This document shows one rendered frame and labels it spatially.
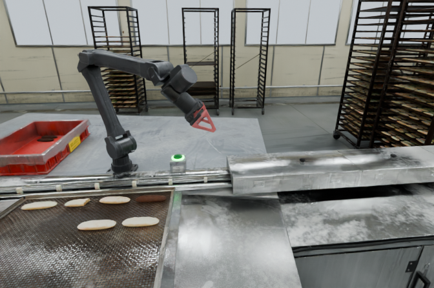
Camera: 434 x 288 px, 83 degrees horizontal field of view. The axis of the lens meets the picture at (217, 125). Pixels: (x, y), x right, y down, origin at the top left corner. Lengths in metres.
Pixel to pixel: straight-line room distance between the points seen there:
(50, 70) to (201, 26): 3.13
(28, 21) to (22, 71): 0.97
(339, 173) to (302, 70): 4.87
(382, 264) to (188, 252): 0.65
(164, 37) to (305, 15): 2.89
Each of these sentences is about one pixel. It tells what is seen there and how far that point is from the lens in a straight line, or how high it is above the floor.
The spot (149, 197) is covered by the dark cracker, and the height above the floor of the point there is 0.91.
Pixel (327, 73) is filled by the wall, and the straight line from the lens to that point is 6.10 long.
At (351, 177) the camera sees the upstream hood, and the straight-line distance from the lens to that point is 1.10.
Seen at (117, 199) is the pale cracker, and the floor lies 0.91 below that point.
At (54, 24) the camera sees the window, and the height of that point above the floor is 1.55.
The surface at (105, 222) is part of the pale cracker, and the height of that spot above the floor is 0.93.
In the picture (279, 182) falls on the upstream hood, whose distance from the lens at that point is 0.97.
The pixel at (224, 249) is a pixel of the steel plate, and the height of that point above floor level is 0.82.
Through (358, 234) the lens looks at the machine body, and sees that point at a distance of 0.96.
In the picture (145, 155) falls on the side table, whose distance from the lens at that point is 1.32.
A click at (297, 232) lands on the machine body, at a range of 0.89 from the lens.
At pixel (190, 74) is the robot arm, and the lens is 0.74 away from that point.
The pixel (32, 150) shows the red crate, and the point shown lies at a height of 0.82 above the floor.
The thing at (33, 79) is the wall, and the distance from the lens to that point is 6.18.
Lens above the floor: 1.41
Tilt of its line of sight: 21 degrees down
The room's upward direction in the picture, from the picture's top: straight up
